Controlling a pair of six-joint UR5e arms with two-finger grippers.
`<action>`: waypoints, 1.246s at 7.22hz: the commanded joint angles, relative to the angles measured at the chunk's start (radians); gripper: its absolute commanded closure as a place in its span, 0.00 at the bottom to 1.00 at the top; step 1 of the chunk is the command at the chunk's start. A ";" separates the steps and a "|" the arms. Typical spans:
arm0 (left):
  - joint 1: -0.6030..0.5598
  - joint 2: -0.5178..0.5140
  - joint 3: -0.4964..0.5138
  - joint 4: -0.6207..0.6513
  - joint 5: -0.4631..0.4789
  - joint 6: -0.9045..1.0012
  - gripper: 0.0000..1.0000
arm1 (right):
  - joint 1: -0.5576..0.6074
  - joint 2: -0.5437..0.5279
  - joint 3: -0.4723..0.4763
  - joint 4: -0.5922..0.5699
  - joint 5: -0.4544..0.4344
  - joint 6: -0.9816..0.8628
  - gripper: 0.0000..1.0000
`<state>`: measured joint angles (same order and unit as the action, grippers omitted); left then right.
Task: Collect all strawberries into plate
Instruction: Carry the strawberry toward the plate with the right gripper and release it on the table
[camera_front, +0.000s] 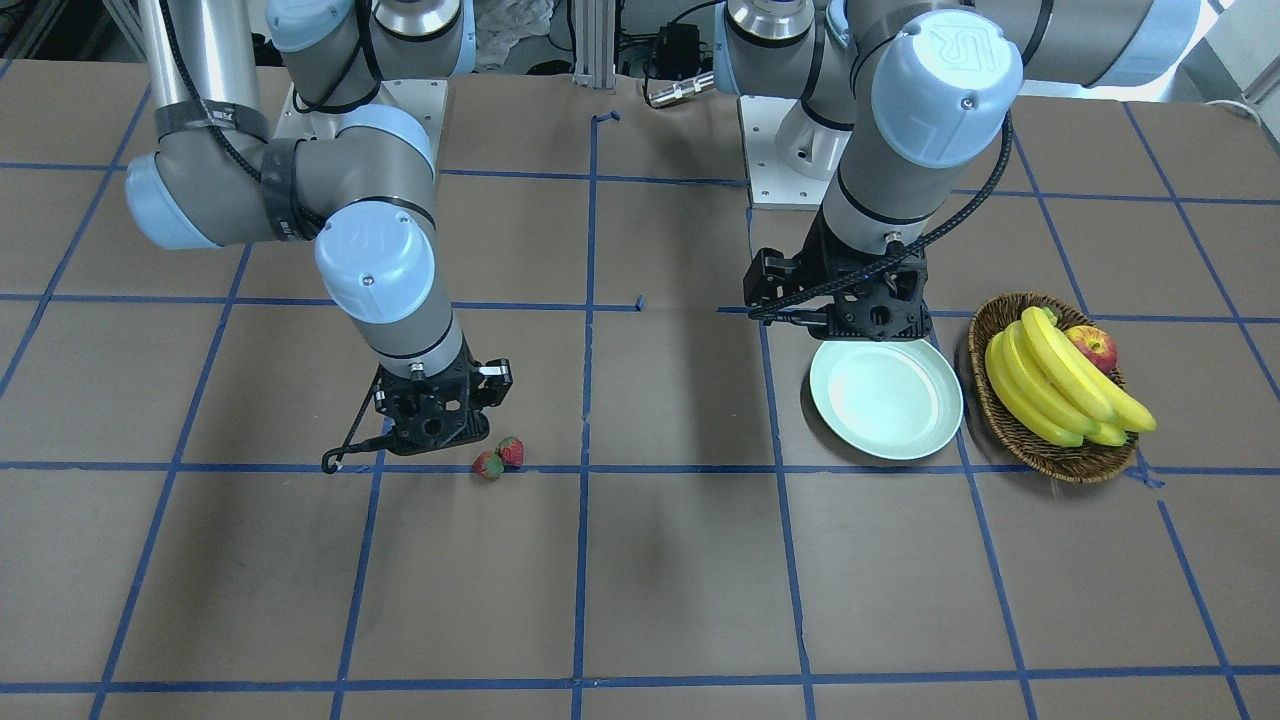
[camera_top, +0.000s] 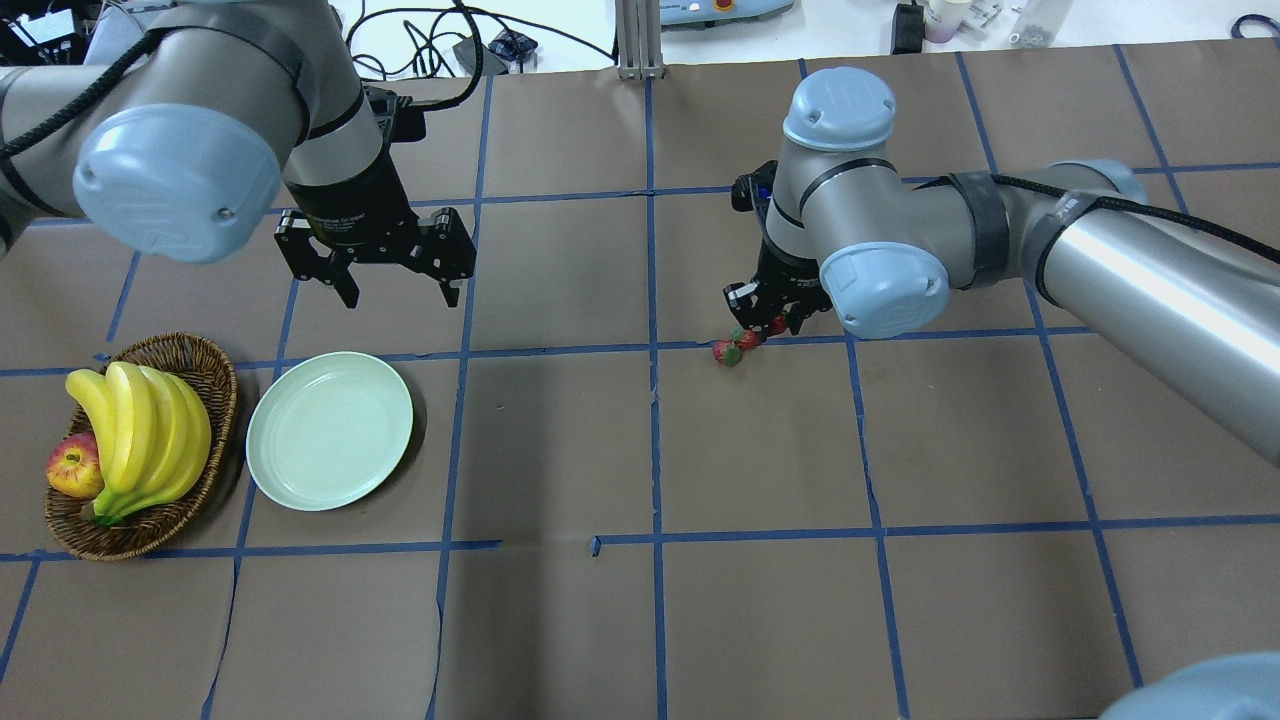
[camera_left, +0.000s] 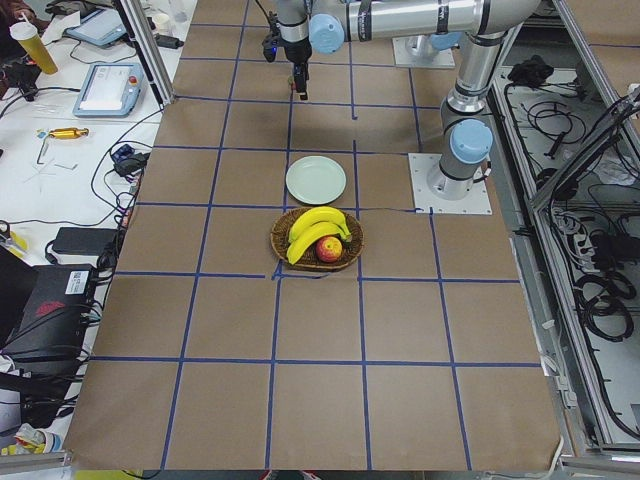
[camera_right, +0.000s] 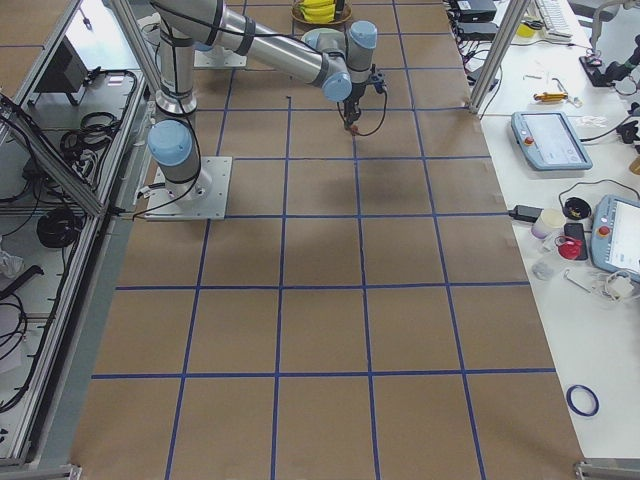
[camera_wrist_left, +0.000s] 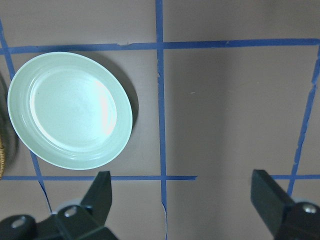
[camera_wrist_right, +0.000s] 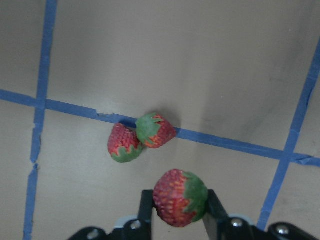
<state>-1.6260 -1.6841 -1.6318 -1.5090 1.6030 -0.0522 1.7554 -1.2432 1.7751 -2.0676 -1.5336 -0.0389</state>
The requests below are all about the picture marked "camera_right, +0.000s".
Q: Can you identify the near teach pendant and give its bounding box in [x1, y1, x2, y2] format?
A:
[590, 195, 640, 283]

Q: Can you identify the black power adapter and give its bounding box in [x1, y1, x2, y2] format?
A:
[508, 204, 542, 223]

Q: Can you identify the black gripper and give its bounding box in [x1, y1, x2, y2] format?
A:
[345, 84, 365, 119]

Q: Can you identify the blue tape roll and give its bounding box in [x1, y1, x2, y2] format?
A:
[565, 384, 600, 418]

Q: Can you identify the yellow handled tool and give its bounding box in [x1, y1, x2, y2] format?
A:
[533, 92, 568, 103]

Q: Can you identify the red round lid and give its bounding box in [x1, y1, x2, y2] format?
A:
[556, 236, 580, 260]

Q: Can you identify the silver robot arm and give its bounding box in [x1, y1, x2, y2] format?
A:
[147, 1, 386, 219]

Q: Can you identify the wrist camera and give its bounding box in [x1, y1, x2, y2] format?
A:
[368, 70, 387, 95]

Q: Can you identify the aluminium frame post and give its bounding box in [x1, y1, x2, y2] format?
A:
[468, 0, 530, 114]

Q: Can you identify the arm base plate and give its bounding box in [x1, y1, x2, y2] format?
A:
[194, 47, 247, 69]
[141, 156, 232, 221]

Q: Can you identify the white paper cup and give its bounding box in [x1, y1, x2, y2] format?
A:
[531, 208, 566, 239]

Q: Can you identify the teach pendant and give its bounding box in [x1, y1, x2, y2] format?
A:
[590, 195, 640, 283]
[511, 111, 593, 171]

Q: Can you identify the yellow banana bunch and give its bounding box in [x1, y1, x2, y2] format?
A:
[296, 0, 336, 24]

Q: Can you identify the far teach pendant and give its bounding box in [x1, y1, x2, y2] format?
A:
[511, 111, 593, 171]

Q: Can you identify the black smartphone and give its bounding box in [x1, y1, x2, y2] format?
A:
[564, 222, 588, 261]

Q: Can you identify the pale green plate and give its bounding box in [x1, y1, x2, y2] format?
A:
[302, 28, 347, 53]

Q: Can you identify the wicker fruit basket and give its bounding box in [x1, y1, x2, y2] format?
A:
[291, 3, 352, 26]

